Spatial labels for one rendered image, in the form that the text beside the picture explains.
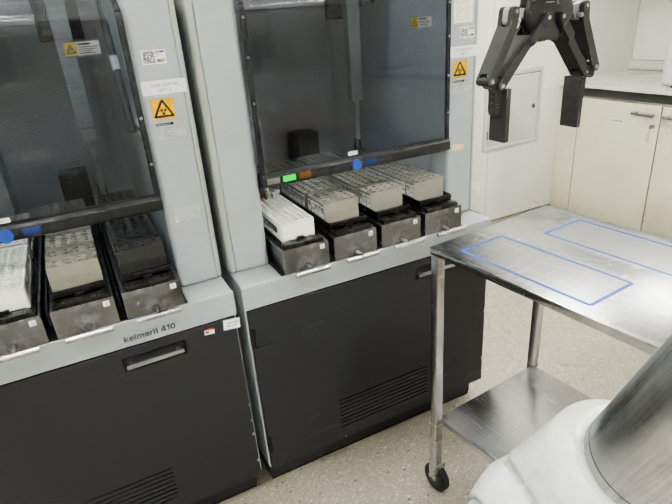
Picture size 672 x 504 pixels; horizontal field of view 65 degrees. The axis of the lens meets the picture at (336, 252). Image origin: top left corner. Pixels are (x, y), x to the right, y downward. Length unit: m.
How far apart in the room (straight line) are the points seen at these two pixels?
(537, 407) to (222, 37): 1.31
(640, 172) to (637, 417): 2.99
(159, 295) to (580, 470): 1.03
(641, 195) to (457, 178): 1.85
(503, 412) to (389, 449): 0.46
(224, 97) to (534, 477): 1.07
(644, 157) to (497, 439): 2.19
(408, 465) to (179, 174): 1.17
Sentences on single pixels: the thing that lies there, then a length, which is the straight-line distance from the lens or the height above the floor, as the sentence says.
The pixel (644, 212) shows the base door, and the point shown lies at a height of 0.22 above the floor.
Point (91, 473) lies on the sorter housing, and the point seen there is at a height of 0.34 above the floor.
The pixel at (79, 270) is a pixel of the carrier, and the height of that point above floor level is 0.86.
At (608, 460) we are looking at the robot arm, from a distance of 0.52.
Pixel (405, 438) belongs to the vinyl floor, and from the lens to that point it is 1.96.
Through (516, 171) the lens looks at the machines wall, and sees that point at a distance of 3.57.
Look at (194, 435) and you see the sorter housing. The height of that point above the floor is 0.34.
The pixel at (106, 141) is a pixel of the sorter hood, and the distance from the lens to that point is 1.30.
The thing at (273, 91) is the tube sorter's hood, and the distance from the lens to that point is 1.37.
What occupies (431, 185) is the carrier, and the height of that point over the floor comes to 0.86.
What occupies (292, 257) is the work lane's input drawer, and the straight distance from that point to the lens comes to 1.40.
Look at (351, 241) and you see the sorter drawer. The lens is 1.47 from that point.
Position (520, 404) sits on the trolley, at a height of 0.28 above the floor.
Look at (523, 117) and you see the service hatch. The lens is 3.50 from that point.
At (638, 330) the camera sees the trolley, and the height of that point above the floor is 0.82.
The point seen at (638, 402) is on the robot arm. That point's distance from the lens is 0.48.
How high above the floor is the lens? 1.36
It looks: 24 degrees down
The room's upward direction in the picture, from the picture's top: 4 degrees counter-clockwise
